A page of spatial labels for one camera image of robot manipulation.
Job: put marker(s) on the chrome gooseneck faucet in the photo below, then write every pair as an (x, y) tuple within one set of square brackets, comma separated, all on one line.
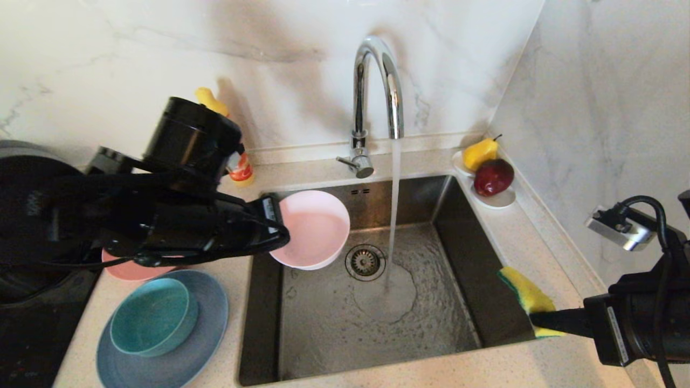
[(360, 97)]

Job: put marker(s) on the blue plate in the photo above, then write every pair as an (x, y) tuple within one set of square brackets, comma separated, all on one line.
[(207, 334)]

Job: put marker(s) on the black induction cooktop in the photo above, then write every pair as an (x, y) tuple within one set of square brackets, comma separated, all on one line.
[(32, 345)]

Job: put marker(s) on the round metal drain strainer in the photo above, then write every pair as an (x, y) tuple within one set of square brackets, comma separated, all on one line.
[(365, 262)]

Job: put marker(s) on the light pink bowl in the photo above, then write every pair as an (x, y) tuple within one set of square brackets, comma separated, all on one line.
[(318, 231)]

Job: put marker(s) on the dark red apple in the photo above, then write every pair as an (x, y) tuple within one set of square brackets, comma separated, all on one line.
[(492, 177)]

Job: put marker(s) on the small white dish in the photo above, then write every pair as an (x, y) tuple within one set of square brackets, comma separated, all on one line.
[(501, 201), (457, 163)]

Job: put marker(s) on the yellow sponge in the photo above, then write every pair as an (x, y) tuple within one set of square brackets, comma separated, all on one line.
[(525, 291)]

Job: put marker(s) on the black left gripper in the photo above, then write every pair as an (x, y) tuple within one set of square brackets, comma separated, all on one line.
[(183, 215)]

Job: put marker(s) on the stainless steel sink basin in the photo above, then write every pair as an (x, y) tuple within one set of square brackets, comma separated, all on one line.
[(323, 323)]

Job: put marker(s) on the yellow-capped orange dish soap bottle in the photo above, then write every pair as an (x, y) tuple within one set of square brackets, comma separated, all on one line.
[(241, 170)]

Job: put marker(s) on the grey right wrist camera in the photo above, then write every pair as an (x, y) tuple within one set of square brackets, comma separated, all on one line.
[(620, 229)]

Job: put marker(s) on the salmon pink plate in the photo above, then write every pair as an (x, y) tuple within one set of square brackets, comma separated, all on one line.
[(129, 272)]

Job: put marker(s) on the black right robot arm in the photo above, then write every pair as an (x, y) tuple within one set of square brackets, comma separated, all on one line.
[(685, 205)]

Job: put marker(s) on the yellow pear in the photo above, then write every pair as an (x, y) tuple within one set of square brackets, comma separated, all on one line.
[(478, 154)]

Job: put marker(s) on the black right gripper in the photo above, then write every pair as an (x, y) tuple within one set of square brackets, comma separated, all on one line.
[(647, 323)]

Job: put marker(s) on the teal bowl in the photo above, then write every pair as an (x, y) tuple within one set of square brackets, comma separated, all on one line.
[(151, 318)]

